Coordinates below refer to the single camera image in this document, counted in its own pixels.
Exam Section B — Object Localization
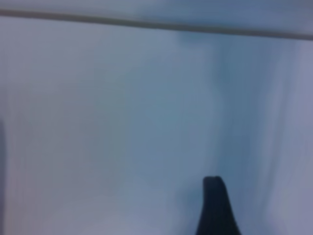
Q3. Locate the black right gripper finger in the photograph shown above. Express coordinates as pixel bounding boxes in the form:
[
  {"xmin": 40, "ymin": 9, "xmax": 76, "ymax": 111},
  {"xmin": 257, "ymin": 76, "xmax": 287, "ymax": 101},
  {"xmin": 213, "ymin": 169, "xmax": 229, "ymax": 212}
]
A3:
[{"xmin": 195, "ymin": 175, "xmax": 242, "ymax": 235}]

